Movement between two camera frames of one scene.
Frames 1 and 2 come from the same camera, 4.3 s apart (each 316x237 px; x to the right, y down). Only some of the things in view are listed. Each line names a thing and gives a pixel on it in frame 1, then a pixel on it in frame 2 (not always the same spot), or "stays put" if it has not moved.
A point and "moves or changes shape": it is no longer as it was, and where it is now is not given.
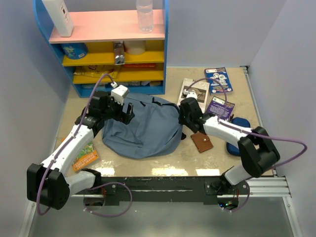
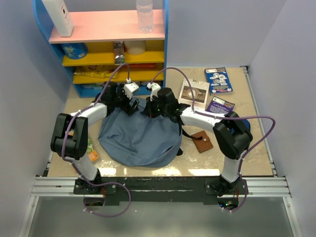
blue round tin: [75, 51] stays put
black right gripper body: [184, 119] to [155, 108]
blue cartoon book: [220, 74] stays put
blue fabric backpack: [155, 131] moves or changes shape
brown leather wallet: [202, 141] stays put
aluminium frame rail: [268, 186] stays put
